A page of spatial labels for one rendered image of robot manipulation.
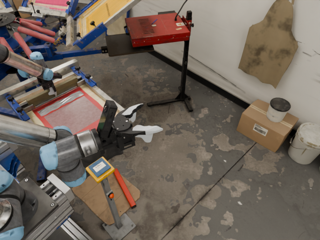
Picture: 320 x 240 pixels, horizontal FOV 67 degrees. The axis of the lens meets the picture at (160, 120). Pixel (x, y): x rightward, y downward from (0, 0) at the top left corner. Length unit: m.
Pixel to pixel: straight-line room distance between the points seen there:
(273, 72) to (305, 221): 1.48
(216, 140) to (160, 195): 0.95
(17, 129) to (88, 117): 1.08
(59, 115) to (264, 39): 2.09
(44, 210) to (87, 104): 1.01
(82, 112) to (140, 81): 1.89
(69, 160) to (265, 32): 2.40
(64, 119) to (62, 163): 1.16
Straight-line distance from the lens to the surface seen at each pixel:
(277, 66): 2.88
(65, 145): 0.74
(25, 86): 2.24
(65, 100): 2.04
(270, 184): 2.78
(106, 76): 3.84
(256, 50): 2.88
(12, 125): 0.83
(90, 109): 1.92
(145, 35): 2.47
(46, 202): 1.18
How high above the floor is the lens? 2.24
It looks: 47 degrees down
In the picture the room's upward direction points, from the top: straight up
